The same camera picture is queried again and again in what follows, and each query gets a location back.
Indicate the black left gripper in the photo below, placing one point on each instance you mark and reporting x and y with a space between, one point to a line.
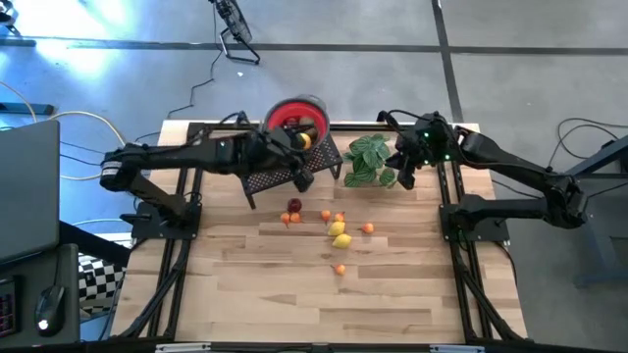
279 149

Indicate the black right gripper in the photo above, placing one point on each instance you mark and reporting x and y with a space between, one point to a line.
416 149

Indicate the yellow lemon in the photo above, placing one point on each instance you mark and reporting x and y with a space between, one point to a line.
336 228
305 141
342 240

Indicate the red collapsible colander grey rim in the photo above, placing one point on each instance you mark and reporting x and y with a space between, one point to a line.
287 112

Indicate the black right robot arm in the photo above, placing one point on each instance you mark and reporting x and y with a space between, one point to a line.
515 164

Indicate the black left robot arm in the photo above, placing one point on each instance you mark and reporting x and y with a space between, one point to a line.
172 157

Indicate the black perforated metal rack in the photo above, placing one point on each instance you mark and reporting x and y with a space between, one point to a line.
319 159

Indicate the green plant white pot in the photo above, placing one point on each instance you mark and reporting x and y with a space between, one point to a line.
368 157

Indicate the dark blue metal table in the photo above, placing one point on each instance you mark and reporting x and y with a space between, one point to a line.
596 230

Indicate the black white checkerboard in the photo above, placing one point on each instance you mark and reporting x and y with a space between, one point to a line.
98 284

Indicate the grey laptop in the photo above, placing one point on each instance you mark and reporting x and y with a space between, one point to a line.
29 191

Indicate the black flat bar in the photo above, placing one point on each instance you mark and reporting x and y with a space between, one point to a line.
29 109

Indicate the black computer mouse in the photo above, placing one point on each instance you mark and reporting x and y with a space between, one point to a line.
49 311

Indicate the dark grey desk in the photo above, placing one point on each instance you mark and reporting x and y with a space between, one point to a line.
29 274

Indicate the black keyboard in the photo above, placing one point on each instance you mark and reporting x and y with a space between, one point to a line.
9 309

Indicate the black aluminium table frame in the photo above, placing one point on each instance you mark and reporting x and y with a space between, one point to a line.
358 126

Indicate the white metal bracket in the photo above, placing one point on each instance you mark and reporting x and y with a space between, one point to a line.
456 348
181 347

